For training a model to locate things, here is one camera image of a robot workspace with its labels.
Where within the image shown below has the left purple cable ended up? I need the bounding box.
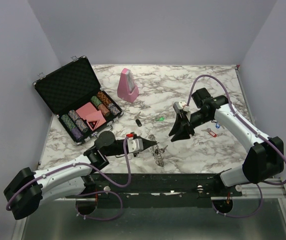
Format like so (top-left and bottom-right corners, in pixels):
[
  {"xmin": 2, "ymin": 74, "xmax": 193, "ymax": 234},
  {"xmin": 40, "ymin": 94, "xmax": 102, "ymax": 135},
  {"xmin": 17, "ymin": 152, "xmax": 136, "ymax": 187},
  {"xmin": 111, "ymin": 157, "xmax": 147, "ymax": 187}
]
[{"xmin": 5, "ymin": 134, "xmax": 132, "ymax": 221}]

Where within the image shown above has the red tag key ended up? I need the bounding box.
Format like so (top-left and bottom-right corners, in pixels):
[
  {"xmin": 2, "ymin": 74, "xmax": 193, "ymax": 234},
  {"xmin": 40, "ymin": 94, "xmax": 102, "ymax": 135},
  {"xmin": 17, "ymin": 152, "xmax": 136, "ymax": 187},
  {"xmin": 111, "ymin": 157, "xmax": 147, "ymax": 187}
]
[{"xmin": 202, "ymin": 128, "xmax": 217, "ymax": 138}]

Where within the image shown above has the blue tag key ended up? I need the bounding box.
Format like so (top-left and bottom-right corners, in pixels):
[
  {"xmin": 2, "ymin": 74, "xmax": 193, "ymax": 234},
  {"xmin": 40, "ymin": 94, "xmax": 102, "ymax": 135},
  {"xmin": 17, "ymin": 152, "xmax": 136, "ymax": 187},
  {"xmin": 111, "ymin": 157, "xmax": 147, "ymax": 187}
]
[{"xmin": 215, "ymin": 121, "xmax": 221, "ymax": 129}]

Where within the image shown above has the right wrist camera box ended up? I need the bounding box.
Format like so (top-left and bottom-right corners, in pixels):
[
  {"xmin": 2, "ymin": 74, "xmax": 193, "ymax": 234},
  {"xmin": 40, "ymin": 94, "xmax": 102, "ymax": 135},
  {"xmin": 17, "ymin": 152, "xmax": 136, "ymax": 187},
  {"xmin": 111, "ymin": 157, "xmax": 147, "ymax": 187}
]
[{"xmin": 173, "ymin": 101, "xmax": 190, "ymax": 114}]

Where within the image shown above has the green tag key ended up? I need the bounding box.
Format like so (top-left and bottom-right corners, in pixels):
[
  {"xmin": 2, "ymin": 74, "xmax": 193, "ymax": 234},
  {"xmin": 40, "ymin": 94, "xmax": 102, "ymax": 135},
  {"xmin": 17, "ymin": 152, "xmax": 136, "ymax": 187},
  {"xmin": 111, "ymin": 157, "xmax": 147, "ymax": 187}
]
[{"xmin": 155, "ymin": 116, "xmax": 165, "ymax": 122}]

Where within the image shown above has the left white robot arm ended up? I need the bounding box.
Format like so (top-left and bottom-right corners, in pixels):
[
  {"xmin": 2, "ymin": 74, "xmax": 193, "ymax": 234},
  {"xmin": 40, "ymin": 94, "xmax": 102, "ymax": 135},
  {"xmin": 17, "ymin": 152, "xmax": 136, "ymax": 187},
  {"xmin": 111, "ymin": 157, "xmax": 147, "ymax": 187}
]
[{"xmin": 3, "ymin": 131, "xmax": 157, "ymax": 220}]

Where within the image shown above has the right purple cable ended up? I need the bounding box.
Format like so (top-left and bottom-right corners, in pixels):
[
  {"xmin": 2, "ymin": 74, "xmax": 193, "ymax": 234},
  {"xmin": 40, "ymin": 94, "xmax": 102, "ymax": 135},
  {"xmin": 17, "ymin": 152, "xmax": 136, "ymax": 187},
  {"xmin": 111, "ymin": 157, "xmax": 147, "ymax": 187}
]
[{"xmin": 186, "ymin": 74, "xmax": 286, "ymax": 218}]

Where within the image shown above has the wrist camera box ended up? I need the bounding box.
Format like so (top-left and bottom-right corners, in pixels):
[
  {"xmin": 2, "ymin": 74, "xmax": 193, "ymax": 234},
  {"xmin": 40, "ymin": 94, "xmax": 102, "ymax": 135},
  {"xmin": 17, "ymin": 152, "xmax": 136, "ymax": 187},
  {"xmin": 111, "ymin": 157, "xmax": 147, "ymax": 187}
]
[
  {"xmin": 173, "ymin": 101, "xmax": 190, "ymax": 114},
  {"xmin": 126, "ymin": 133, "xmax": 143, "ymax": 153}
]

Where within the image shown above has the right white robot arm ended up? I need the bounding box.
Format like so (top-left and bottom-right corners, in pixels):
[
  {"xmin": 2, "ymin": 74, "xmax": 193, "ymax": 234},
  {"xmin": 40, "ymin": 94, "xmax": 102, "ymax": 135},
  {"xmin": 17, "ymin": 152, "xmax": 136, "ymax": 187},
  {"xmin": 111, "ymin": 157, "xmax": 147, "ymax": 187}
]
[{"xmin": 169, "ymin": 88, "xmax": 284, "ymax": 196}]

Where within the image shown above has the purple cable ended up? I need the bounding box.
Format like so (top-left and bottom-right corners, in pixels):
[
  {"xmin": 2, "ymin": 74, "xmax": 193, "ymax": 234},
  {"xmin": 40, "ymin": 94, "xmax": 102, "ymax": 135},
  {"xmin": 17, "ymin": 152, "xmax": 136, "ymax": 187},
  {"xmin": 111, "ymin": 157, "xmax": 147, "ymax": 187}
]
[
  {"xmin": 5, "ymin": 134, "xmax": 132, "ymax": 221},
  {"xmin": 186, "ymin": 74, "xmax": 286, "ymax": 218}
]

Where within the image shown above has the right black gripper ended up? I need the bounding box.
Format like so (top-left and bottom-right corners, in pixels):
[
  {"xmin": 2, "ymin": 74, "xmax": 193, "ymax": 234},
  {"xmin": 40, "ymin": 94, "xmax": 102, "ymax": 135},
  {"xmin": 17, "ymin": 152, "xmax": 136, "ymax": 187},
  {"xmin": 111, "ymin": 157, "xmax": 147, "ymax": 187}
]
[{"xmin": 169, "ymin": 109, "xmax": 212, "ymax": 142}]

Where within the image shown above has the black front mounting rail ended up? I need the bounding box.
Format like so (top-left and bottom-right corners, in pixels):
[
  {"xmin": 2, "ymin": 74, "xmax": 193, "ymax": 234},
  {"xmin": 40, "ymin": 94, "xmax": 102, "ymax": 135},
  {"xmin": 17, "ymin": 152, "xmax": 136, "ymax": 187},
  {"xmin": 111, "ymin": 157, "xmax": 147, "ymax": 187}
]
[{"xmin": 75, "ymin": 173, "xmax": 242, "ymax": 212}]

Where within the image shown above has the black tag key left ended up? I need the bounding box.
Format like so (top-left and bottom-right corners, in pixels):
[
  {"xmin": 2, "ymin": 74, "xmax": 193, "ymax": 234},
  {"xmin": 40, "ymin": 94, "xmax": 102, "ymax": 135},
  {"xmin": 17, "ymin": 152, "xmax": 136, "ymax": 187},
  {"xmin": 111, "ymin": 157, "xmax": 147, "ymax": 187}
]
[{"xmin": 135, "ymin": 112, "xmax": 142, "ymax": 127}]

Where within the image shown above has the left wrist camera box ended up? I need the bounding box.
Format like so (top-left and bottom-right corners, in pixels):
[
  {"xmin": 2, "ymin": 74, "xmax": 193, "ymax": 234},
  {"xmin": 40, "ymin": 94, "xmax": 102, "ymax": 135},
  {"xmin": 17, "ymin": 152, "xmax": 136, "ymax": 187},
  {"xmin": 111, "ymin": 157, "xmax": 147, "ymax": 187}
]
[{"xmin": 126, "ymin": 133, "xmax": 143, "ymax": 153}]

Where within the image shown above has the pink metronome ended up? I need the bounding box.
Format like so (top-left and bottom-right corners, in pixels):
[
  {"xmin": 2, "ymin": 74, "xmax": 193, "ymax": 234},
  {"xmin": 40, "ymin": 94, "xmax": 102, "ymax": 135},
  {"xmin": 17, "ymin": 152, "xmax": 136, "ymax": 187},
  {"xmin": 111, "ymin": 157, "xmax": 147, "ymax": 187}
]
[{"xmin": 117, "ymin": 68, "xmax": 139, "ymax": 103}]

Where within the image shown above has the black poker chip case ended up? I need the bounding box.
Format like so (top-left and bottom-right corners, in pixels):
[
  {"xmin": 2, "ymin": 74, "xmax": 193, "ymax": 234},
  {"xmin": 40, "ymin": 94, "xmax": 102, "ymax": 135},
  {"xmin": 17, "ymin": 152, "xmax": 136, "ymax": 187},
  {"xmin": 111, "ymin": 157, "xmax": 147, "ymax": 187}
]
[{"xmin": 33, "ymin": 56, "xmax": 123, "ymax": 145}]

